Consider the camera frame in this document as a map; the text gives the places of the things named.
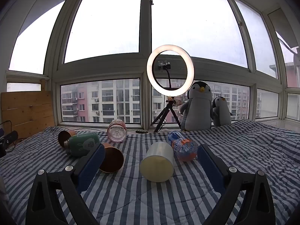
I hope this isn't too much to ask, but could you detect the green bottle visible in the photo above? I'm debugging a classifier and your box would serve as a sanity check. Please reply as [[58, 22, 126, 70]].
[[64, 132, 101, 157]]

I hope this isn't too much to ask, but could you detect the large penguin plush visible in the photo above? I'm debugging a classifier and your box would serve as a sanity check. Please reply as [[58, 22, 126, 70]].
[[180, 81, 214, 132]]

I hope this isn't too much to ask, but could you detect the black tripod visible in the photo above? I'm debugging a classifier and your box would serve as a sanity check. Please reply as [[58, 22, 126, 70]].
[[151, 96, 182, 133]]

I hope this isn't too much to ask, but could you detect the small brown cup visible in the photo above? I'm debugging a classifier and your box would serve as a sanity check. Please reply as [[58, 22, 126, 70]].
[[58, 130, 77, 148]]

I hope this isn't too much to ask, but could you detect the copper metal cup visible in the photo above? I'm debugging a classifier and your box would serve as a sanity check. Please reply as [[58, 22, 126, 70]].
[[99, 143, 124, 173]]

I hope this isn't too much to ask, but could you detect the black cable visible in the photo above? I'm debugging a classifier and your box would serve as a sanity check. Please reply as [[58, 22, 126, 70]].
[[0, 120, 29, 152]]

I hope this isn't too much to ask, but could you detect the striped blanket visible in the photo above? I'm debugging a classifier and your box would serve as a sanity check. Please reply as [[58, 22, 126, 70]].
[[0, 119, 300, 225]]

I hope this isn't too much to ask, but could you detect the black device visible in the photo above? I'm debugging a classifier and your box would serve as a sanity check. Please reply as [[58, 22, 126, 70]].
[[0, 129, 19, 158]]

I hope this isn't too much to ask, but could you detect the pink transparent cup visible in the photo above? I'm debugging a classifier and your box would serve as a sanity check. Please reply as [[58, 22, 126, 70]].
[[107, 119, 128, 143]]

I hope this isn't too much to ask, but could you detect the wooden board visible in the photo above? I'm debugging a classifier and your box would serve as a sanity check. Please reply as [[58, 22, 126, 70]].
[[1, 90, 55, 139]]

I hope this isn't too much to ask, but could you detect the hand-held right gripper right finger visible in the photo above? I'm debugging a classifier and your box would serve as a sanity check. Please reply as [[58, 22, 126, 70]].
[[197, 144, 276, 225]]

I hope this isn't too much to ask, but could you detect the small penguin plush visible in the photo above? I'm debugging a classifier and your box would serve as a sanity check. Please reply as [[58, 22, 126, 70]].
[[212, 97, 233, 127]]

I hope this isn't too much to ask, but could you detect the white plastic cup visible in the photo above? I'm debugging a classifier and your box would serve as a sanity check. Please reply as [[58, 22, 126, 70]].
[[139, 142, 175, 183]]

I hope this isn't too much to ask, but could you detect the ring light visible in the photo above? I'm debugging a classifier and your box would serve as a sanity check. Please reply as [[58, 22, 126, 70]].
[[147, 45, 194, 97]]

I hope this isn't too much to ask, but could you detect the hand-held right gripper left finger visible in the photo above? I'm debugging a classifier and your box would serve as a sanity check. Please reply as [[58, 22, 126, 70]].
[[25, 143, 106, 225]]

